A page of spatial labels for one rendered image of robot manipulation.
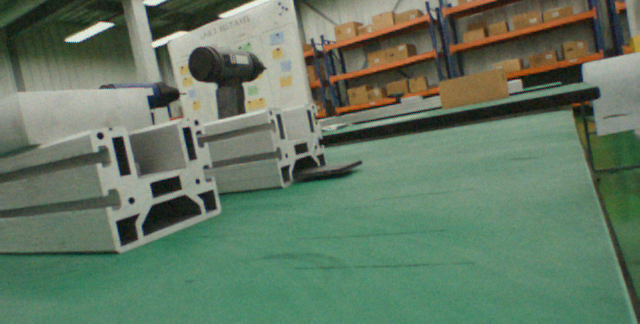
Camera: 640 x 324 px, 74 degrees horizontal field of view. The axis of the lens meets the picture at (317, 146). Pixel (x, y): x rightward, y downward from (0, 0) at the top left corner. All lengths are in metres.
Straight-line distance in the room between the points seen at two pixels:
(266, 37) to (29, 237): 3.47
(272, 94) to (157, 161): 3.39
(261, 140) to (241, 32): 3.53
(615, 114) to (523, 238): 3.67
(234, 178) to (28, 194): 0.20
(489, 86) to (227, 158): 1.91
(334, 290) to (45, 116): 0.28
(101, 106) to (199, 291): 0.25
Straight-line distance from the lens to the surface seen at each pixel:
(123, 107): 0.42
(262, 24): 3.83
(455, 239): 0.19
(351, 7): 11.95
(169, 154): 0.37
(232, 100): 0.73
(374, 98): 10.46
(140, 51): 9.55
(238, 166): 0.48
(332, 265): 0.18
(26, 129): 0.38
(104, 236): 0.33
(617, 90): 3.81
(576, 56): 9.78
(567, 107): 1.75
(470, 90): 2.30
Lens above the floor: 0.84
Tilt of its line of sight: 3 degrees down
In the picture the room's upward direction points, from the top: 11 degrees counter-clockwise
